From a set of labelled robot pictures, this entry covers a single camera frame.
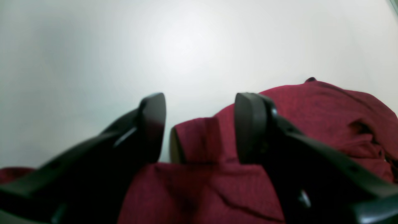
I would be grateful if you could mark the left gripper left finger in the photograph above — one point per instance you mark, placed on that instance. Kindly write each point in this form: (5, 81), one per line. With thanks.
(87, 184)

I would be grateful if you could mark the dark red t-shirt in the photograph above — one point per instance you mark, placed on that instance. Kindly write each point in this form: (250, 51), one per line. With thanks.
(210, 186)

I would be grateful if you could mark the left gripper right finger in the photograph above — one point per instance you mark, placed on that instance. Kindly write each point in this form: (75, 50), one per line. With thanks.
(315, 183)

